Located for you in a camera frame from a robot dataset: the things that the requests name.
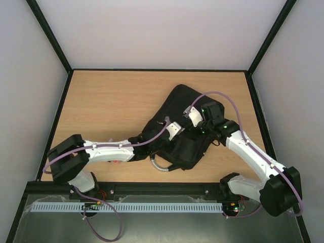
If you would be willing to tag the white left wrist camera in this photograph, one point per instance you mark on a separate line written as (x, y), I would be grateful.
(174, 129)

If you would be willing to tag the black student backpack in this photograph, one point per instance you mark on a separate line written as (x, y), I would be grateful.
(190, 147)

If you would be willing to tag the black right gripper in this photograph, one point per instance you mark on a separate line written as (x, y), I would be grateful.
(193, 129)

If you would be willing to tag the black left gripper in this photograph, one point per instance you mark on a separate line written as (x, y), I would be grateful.
(170, 148)

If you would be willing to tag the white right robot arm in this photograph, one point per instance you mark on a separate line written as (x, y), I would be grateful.
(278, 188)

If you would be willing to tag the light blue slotted cable duct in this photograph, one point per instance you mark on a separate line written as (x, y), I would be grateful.
(127, 207)

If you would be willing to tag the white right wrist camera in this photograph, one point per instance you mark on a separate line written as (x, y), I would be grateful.
(193, 114)

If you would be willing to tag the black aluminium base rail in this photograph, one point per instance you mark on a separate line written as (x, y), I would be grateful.
(115, 190)

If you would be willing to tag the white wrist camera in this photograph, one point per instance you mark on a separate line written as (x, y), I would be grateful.
(174, 129)
(193, 114)

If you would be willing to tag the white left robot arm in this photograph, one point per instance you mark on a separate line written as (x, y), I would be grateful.
(68, 160)

